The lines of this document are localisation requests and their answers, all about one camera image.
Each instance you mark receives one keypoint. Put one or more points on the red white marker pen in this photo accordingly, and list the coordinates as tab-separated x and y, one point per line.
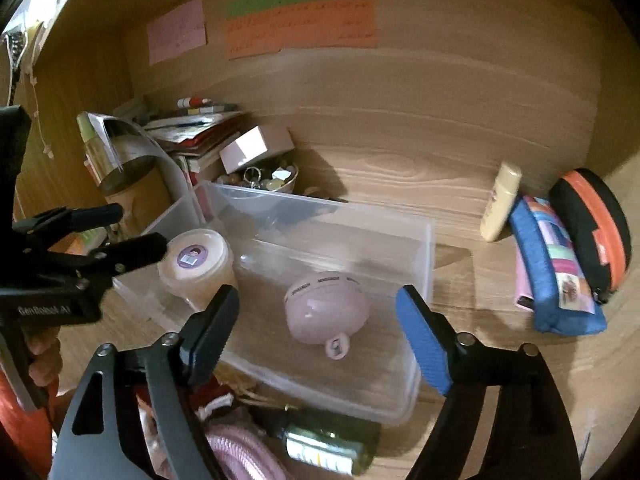
193	102

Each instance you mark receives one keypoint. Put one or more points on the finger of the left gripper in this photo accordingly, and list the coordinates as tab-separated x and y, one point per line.
103	264
57	223

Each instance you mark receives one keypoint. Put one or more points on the stack of books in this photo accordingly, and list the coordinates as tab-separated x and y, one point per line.
192	137

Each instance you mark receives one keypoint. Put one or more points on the cream lotion tube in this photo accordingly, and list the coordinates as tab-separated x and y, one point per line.
501	200

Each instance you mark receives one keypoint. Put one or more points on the pink sticky note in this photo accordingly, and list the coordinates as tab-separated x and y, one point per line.
176	32

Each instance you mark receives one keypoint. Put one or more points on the white paper receipt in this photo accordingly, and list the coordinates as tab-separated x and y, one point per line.
126	141

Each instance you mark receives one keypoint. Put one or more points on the orange sleeved left forearm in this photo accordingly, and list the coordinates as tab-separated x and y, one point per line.
31	432

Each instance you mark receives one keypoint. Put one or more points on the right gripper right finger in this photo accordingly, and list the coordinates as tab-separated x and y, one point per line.
509	396

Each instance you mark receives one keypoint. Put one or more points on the dark green glass bottle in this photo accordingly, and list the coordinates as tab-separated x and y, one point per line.
334	442

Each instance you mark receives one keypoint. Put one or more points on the orange sticky note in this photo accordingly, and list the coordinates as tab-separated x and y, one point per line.
313	24

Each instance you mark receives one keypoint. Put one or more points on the person's left hand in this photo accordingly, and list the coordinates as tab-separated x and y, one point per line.
45	347

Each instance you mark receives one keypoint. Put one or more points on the red velvet pouch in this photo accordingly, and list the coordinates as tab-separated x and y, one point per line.
199	397

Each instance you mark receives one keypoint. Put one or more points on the blue patchwork pencil pouch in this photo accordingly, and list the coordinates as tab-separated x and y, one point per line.
563	302

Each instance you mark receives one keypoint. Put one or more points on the pink white small box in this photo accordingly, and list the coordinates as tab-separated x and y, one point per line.
257	144

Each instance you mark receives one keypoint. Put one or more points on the clear plastic storage bin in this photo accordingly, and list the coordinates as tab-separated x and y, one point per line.
276	239

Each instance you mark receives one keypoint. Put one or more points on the black orange round case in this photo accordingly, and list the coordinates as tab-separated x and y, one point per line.
597	227

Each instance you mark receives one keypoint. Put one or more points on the bowl of trinkets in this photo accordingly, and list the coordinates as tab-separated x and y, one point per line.
278	176

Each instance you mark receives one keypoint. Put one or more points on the pink phone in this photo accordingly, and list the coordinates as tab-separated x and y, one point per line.
523	294

